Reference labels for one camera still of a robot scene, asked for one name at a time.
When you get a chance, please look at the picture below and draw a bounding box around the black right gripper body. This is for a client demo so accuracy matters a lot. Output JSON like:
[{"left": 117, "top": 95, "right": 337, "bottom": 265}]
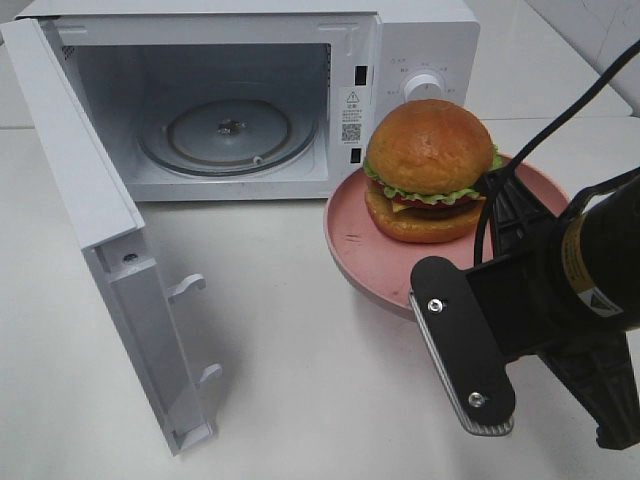
[{"left": 467, "top": 219, "right": 639, "bottom": 361}]

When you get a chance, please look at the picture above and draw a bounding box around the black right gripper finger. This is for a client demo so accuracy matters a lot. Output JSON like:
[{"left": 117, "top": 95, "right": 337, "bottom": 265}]
[
  {"left": 544, "top": 344, "right": 639, "bottom": 450},
  {"left": 489, "top": 169, "right": 560, "bottom": 258}
]

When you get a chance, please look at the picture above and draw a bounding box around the burger with lettuce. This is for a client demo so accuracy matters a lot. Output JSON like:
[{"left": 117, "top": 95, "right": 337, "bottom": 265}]
[{"left": 363, "top": 99, "right": 503, "bottom": 244}]

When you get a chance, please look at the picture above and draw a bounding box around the pink round plate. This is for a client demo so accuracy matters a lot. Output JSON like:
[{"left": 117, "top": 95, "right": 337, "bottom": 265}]
[{"left": 322, "top": 153, "right": 572, "bottom": 321}]

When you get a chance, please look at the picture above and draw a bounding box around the white microwave door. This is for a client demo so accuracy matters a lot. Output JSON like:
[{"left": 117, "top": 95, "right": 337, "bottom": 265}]
[{"left": 1, "top": 19, "right": 214, "bottom": 454}]

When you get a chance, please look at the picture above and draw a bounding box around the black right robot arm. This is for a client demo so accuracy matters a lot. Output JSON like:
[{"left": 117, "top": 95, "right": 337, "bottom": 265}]
[{"left": 468, "top": 170, "right": 639, "bottom": 450}]

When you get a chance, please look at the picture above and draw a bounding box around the upper white microwave knob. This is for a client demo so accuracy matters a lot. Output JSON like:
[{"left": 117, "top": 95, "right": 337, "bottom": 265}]
[{"left": 403, "top": 73, "right": 444, "bottom": 102}]

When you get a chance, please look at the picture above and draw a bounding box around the glass microwave turntable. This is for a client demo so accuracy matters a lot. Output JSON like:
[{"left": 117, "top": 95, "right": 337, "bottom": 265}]
[{"left": 139, "top": 98, "right": 317, "bottom": 177}]

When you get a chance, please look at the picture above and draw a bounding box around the white microwave oven body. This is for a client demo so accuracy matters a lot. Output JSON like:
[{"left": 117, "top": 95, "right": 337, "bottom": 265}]
[{"left": 13, "top": 1, "right": 480, "bottom": 202}]

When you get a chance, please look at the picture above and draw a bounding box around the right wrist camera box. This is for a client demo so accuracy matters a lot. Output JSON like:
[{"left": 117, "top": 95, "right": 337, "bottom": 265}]
[{"left": 409, "top": 256, "right": 516, "bottom": 437}]

